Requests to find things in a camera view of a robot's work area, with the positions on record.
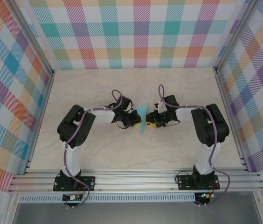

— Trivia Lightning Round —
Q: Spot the teal paper sheet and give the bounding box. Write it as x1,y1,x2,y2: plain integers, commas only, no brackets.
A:
135,104,150,136

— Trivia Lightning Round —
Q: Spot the long aluminium mounting beam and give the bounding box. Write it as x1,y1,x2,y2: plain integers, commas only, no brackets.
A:
7,169,263,193

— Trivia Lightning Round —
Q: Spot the circuit board with green light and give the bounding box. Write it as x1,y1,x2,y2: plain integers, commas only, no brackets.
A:
198,192,216,199

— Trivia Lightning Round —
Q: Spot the small black circuit board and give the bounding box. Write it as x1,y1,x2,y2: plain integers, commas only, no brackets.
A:
62,195,83,202

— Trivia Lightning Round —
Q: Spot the thin black base cable loop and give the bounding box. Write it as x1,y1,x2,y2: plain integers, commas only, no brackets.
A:
175,170,189,185

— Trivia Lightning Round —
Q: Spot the aluminium side rail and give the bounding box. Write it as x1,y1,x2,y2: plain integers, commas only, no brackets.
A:
213,67,250,173
23,70,56,175

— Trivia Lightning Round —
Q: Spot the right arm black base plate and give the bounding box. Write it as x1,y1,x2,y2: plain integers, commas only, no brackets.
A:
177,175,221,191

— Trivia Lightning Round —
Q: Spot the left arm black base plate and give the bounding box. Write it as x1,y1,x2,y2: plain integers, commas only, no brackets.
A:
53,175,97,192

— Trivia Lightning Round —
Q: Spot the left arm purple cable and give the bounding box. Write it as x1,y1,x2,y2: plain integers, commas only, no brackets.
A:
63,89,125,210

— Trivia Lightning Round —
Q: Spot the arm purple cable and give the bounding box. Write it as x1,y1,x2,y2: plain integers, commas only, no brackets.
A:
158,84,230,208
63,89,125,210

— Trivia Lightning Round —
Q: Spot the perforated grey cable tray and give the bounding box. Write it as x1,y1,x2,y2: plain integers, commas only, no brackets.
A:
18,193,196,203

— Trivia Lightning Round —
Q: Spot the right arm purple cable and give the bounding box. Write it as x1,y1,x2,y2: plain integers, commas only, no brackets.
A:
158,84,230,208

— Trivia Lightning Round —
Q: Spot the aluminium frame post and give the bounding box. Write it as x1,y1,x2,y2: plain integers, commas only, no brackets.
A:
5,0,57,77
213,0,259,75

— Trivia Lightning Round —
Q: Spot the aluminium frame leg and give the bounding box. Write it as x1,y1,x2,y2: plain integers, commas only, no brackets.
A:
4,193,20,224
254,190,263,224

